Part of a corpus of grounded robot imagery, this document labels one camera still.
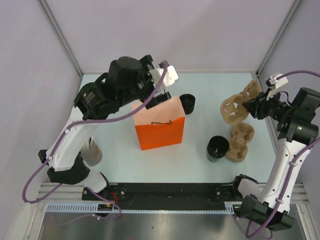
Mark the white straws bundle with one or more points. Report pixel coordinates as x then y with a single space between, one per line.
90 143

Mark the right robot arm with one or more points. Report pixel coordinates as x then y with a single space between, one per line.
270 206

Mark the orange paper bag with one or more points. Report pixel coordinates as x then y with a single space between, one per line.
161 125

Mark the grey slotted cable duct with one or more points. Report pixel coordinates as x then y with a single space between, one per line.
96 208

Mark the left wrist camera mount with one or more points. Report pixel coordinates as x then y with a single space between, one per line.
170 75

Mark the brown pulp cup carrier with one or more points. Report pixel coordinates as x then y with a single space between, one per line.
232 109
241 134

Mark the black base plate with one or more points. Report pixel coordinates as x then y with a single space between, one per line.
171 196

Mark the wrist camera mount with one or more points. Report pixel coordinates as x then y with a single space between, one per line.
170 75
275 83

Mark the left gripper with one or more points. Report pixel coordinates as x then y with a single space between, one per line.
146 66

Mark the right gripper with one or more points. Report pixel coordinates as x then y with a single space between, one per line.
260 104

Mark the black ribbed cup stack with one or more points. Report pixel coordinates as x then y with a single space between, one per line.
188 103

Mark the black coffee cup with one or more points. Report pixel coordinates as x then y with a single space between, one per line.
217 148

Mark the grey straw holder cup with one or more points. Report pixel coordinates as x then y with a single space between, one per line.
93 156

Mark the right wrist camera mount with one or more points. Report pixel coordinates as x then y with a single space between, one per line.
275 83

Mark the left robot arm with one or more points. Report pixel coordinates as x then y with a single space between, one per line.
127 87

